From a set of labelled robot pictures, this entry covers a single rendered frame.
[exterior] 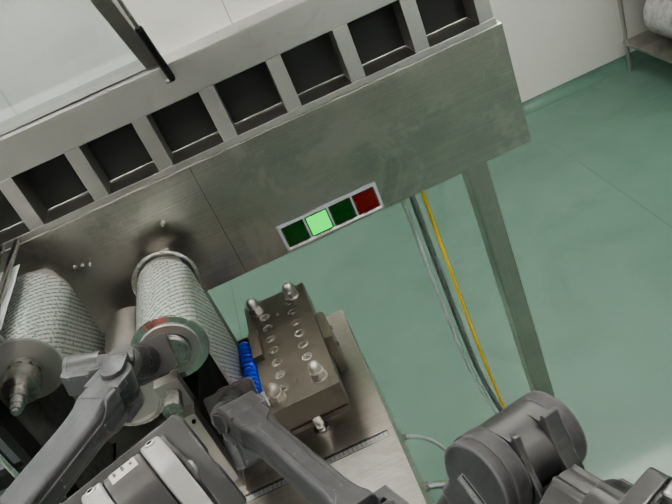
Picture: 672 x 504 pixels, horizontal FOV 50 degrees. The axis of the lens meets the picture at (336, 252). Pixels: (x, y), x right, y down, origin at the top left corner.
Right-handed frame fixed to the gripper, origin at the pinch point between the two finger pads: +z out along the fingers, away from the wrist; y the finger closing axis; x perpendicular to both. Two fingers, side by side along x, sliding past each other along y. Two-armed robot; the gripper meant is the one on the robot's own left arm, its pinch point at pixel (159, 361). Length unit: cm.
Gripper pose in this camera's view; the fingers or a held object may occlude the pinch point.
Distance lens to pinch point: 139.4
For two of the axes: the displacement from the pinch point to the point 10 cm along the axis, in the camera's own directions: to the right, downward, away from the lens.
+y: 9.1, -4.2, 0.2
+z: 0.5, 1.4, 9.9
